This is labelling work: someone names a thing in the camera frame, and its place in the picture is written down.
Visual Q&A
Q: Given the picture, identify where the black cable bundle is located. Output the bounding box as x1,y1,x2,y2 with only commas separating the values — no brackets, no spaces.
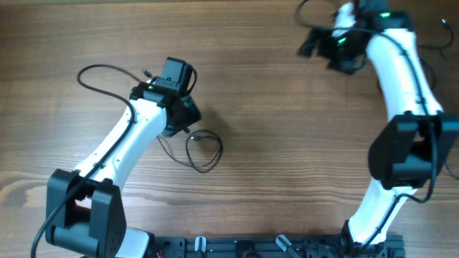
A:
156,128,224,174

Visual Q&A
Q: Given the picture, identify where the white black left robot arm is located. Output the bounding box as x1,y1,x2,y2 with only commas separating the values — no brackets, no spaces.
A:
37,57,201,257

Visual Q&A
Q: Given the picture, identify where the black camera cable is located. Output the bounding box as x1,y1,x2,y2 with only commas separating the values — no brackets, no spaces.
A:
293,0,439,252
30,64,143,258

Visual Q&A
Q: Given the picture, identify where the black left camera cable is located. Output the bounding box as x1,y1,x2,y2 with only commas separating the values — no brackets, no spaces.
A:
30,64,143,258

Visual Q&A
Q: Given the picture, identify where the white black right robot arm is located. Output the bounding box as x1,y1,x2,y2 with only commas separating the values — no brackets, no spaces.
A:
294,1,458,254

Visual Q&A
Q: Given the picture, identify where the black right camera cable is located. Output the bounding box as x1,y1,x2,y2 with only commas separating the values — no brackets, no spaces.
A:
293,0,439,252

